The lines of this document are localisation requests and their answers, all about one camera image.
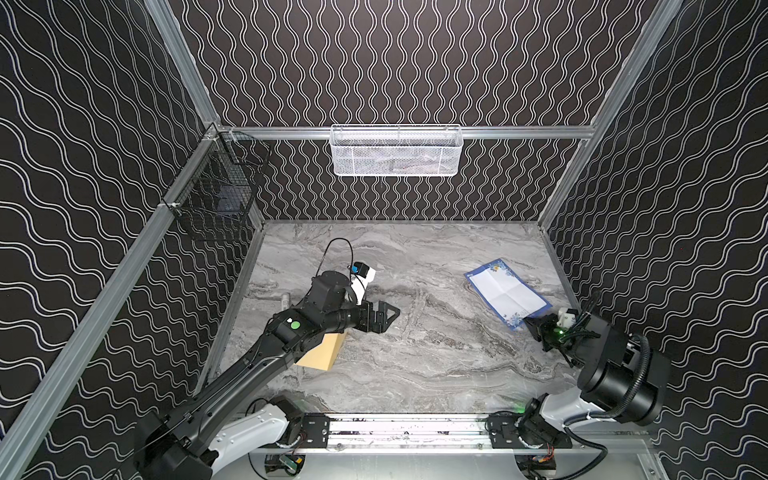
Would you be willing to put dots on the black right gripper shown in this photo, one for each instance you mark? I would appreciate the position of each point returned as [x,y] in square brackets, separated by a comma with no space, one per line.
[553,334]

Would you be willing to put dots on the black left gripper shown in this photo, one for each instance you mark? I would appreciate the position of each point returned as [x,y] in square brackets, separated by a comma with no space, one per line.
[369,315]

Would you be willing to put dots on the blue floral letter paper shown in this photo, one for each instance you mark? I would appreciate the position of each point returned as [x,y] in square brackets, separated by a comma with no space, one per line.
[509,297]

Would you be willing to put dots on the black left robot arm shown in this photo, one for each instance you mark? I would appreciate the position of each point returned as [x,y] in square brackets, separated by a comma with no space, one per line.
[200,437]

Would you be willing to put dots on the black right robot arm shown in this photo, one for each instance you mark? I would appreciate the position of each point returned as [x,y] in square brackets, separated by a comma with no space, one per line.
[621,378]

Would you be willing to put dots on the tan kraft envelope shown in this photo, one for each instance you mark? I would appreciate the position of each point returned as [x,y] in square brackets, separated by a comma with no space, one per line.
[323,356]

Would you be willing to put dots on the aluminium back crossbar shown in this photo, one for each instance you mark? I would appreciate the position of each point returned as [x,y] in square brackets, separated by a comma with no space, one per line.
[466,132]

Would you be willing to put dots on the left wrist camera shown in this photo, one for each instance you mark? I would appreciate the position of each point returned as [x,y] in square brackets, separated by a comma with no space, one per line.
[362,273]

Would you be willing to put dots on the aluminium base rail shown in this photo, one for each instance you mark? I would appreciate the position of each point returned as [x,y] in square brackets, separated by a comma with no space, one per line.
[408,432]

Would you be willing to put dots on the white wire basket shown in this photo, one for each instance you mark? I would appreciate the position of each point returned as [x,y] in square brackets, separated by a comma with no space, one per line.
[396,156]

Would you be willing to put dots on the black wire basket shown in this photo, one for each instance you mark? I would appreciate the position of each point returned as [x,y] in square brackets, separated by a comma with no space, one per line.
[217,203]

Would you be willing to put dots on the aluminium corner post right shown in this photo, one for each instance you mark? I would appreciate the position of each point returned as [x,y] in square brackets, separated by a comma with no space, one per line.
[645,45]

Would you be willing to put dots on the aluminium corner post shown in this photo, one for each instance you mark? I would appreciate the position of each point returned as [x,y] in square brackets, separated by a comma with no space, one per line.
[179,52]
[645,45]

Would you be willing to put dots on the aluminium corner post left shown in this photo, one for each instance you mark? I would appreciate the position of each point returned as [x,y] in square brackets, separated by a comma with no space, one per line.
[179,52]

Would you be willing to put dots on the aluminium left side rail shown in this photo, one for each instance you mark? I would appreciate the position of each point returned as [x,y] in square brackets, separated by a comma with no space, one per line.
[31,426]

